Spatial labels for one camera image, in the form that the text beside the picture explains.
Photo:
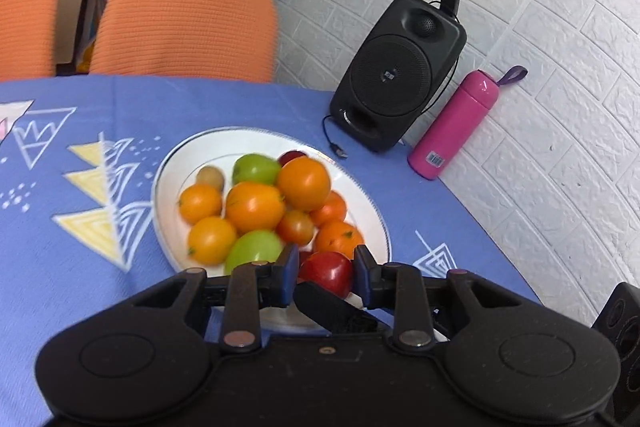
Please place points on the dark red plum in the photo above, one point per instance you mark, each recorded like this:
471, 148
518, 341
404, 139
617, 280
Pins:
303, 256
291, 156

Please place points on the pink bottle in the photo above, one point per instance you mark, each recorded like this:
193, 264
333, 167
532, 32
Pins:
450, 127

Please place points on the yellowish orange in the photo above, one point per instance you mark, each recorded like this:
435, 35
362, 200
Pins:
200, 204
211, 240

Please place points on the black speaker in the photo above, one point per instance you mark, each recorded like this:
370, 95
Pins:
390, 77

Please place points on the white plate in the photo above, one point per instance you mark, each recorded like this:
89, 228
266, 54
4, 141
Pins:
170, 187

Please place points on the blue printed tablecloth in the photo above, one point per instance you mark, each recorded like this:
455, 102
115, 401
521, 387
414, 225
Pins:
40, 287

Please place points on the red tomato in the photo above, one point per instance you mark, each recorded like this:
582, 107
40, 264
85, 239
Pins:
326, 272

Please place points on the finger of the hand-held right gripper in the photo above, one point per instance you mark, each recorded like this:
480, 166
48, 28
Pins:
330, 307

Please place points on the green jujube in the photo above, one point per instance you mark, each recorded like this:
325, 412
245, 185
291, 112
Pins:
255, 169
252, 251

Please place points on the small tan longan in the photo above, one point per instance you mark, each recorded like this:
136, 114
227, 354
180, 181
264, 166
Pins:
209, 177

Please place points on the deep orange mandarin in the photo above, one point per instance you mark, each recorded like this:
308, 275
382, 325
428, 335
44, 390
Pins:
331, 208
340, 238

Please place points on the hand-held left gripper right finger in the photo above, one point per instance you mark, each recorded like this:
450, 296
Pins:
360, 272

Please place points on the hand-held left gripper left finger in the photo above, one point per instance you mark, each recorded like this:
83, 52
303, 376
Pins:
289, 277

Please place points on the orange chair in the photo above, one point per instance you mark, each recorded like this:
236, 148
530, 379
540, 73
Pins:
25, 17
185, 22

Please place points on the large orange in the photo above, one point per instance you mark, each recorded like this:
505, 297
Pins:
304, 183
255, 207

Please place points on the red-green tomato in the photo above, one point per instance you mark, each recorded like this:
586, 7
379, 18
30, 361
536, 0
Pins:
295, 227

